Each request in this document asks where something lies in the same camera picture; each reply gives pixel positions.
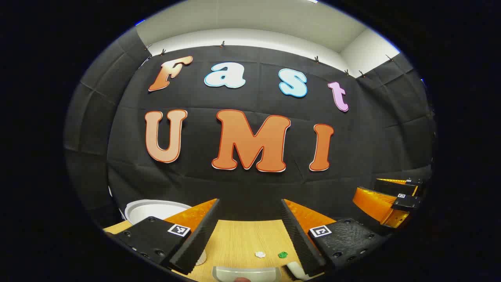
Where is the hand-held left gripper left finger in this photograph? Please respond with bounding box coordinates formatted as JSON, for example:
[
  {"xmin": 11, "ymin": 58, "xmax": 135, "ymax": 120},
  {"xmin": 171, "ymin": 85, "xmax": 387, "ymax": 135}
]
[{"xmin": 114, "ymin": 198, "xmax": 220, "ymax": 275}]

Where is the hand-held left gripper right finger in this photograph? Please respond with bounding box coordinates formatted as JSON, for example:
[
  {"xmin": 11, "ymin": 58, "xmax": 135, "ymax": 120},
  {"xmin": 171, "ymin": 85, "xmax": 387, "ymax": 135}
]
[{"xmin": 280, "ymin": 198, "xmax": 389, "ymax": 278}]

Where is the white plastic dustpan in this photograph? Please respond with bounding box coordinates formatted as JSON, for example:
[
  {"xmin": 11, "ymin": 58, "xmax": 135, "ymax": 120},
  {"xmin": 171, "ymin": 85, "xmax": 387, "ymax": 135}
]
[{"xmin": 212, "ymin": 266, "xmax": 283, "ymax": 282}]

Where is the wooden desktop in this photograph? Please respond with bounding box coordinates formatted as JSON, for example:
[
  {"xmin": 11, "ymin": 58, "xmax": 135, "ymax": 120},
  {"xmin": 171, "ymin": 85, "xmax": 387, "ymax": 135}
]
[{"xmin": 103, "ymin": 219, "xmax": 325, "ymax": 282}]

